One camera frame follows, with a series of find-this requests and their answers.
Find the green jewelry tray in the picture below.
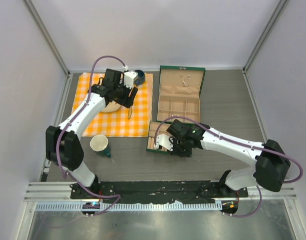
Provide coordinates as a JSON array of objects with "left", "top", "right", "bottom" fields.
[{"left": 146, "top": 121, "right": 171, "bottom": 154}]

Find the green jewelry box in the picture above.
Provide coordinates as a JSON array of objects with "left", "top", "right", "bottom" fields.
[{"left": 157, "top": 65, "right": 206, "bottom": 122}]

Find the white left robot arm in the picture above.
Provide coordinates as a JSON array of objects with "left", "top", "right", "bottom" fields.
[{"left": 46, "top": 68, "right": 138, "bottom": 200}]

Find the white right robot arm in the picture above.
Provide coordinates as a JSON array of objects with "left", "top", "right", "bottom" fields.
[{"left": 167, "top": 119, "right": 290, "bottom": 198}]

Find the floral ceramic plate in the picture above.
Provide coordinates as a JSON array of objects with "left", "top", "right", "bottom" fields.
[{"left": 101, "top": 101, "right": 121, "bottom": 113}]

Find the gold table knife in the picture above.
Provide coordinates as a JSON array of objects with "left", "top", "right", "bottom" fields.
[{"left": 128, "top": 107, "right": 132, "bottom": 119}]

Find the dark blue cup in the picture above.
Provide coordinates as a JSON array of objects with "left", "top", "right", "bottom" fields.
[{"left": 134, "top": 69, "right": 145, "bottom": 86}]

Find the orange checkered cloth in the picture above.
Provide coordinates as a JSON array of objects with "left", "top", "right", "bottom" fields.
[{"left": 83, "top": 73, "right": 153, "bottom": 137}]

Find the white green paper cup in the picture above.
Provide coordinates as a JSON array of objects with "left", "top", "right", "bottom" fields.
[{"left": 90, "top": 134, "right": 111, "bottom": 158}]

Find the silver hook in lid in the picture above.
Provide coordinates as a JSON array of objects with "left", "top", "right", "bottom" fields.
[{"left": 183, "top": 75, "right": 190, "bottom": 87}]

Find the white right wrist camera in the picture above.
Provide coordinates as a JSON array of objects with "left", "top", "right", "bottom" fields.
[{"left": 154, "top": 134, "right": 173, "bottom": 151}]

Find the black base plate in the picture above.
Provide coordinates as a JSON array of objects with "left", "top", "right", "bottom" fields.
[{"left": 70, "top": 180, "right": 249, "bottom": 205}]

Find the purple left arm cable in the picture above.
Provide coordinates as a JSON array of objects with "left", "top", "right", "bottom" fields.
[{"left": 56, "top": 55, "right": 130, "bottom": 217}]

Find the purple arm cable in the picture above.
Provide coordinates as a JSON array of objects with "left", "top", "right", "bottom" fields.
[
  {"left": 154, "top": 115, "right": 304, "bottom": 218},
  {"left": 56, "top": 55, "right": 130, "bottom": 217}
]

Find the white slotted cable duct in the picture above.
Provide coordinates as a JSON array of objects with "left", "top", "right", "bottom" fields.
[{"left": 35, "top": 201, "right": 222, "bottom": 212}]

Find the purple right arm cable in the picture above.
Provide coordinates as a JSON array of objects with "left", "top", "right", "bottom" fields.
[{"left": 154, "top": 115, "right": 304, "bottom": 218}]

